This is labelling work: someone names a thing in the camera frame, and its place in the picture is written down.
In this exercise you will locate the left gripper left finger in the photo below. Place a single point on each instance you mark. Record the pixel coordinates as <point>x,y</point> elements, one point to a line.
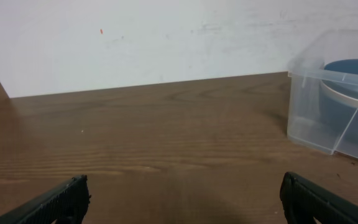
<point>65,203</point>

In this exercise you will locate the clear plastic storage container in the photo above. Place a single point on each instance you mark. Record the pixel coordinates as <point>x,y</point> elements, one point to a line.
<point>306,71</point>

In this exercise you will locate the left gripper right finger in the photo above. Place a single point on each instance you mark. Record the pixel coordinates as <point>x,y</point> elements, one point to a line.
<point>306,202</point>

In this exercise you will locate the dark blue bowl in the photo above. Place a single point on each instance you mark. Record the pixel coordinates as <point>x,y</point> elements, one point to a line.
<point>344,66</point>
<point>337,116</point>

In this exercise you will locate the beige bowl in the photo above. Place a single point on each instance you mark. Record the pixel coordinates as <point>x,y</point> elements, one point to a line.
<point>338,97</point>

